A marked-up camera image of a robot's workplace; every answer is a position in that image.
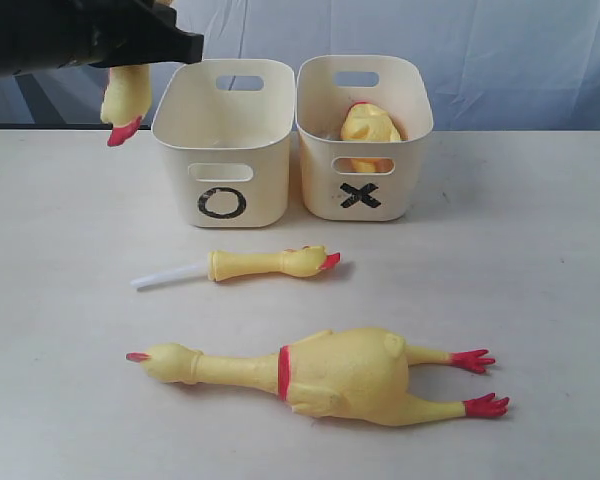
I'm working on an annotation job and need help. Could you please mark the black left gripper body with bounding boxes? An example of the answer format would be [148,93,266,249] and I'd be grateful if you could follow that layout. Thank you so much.
[0,0,130,77]

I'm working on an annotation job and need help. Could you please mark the headless yellow rubber chicken body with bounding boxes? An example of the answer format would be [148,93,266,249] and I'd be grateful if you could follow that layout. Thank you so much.
[340,100,407,175]

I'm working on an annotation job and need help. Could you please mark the detached chicken head with tube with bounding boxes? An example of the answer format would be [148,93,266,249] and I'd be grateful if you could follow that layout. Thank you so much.
[130,245,341,290]

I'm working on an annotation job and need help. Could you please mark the large yellow rubber chicken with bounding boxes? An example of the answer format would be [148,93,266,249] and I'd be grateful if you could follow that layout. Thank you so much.
[126,327,509,427]

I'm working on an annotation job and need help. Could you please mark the cream bin marked O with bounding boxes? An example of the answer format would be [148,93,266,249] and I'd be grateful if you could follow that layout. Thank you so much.
[151,59,295,228]

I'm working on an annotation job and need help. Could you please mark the cream bin marked X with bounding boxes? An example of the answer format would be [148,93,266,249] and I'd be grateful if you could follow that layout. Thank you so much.
[296,55,434,221]

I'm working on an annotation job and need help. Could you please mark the grey backdrop curtain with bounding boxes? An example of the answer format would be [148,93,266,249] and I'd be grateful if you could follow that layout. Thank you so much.
[0,1,600,130]

